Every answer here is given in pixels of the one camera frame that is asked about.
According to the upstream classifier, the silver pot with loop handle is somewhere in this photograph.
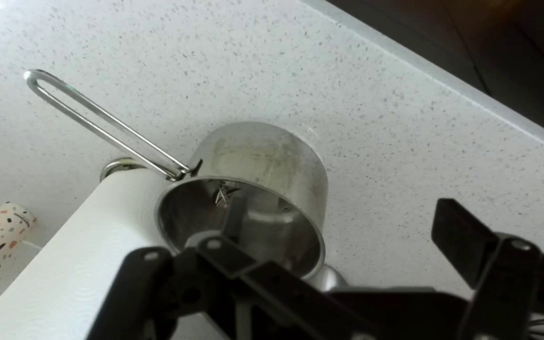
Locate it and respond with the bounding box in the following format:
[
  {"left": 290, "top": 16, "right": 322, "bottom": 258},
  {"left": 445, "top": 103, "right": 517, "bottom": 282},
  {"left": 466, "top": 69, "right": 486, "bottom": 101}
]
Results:
[{"left": 24, "top": 67, "right": 333, "bottom": 284}]

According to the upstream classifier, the steel paper towel holder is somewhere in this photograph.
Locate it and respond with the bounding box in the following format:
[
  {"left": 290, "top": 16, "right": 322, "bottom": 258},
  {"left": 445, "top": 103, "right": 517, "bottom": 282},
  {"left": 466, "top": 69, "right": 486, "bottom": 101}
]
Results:
[{"left": 99, "top": 156, "right": 154, "bottom": 186}]

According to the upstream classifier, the white paper towel roll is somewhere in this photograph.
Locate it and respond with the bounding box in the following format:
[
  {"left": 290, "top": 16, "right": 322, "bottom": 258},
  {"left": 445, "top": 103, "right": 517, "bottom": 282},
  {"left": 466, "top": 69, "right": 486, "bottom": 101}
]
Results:
[{"left": 0, "top": 169, "right": 184, "bottom": 340}]

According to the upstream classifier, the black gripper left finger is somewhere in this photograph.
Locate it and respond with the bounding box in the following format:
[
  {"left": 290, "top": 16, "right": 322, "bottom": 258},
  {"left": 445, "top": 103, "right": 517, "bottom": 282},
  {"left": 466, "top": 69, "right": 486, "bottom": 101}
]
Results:
[{"left": 88, "top": 191, "right": 382, "bottom": 340}]

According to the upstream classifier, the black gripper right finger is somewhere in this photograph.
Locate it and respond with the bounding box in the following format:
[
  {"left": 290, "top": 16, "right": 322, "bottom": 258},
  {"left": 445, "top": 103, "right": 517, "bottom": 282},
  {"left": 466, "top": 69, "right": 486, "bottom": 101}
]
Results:
[{"left": 432, "top": 197, "right": 544, "bottom": 340}]

